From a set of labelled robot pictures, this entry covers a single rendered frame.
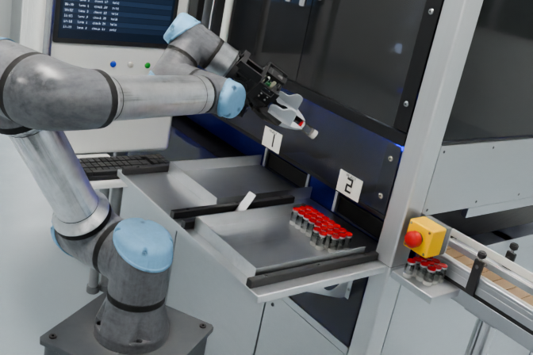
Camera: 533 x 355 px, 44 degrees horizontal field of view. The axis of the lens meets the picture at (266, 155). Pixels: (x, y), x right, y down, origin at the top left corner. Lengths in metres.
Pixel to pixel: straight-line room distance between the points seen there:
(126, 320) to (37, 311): 1.55
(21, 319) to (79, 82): 1.89
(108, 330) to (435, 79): 0.88
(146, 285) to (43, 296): 1.69
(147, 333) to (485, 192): 0.99
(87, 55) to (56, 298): 1.20
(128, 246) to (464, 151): 0.87
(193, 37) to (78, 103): 0.44
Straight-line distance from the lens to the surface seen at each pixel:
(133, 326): 1.34
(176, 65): 1.37
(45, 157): 1.20
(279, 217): 1.80
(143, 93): 1.12
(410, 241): 1.58
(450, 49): 1.53
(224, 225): 1.70
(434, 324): 2.00
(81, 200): 1.29
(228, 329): 2.30
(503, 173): 1.90
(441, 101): 1.56
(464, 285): 1.69
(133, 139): 2.29
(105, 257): 1.32
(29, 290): 3.00
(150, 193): 1.82
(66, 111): 1.03
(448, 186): 1.72
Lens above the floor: 1.62
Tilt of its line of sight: 19 degrees down
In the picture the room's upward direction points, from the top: 11 degrees clockwise
